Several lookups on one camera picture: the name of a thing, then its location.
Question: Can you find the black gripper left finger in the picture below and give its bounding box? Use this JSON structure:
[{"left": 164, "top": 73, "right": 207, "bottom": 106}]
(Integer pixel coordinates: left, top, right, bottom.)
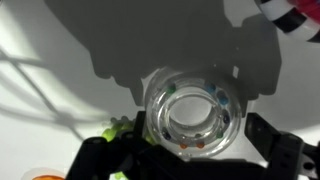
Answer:
[{"left": 133, "top": 111, "right": 146, "bottom": 138}]

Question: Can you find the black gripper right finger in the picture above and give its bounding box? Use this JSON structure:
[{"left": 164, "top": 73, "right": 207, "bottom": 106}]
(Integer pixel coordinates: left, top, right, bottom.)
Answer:
[{"left": 244, "top": 113, "right": 281, "bottom": 163}]

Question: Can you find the clear bearing ring with beads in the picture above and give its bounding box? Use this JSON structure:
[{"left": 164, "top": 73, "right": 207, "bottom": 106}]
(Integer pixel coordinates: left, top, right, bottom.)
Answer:
[{"left": 143, "top": 68, "right": 243, "bottom": 159}]

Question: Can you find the lime green gear ring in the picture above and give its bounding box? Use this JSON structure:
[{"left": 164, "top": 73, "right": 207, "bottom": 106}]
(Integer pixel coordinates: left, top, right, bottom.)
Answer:
[{"left": 100, "top": 115, "right": 158, "bottom": 180}]

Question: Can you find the orange foam ring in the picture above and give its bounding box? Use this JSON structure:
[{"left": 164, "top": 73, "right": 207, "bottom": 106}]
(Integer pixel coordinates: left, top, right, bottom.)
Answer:
[{"left": 21, "top": 167, "right": 68, "bottom": 180}]

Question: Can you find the black and white striped ring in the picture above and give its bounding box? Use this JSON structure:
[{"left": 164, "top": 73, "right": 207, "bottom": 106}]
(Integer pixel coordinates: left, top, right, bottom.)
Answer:
[{"left": 254, "top": 0, "right": 320, "bottom": 44}]

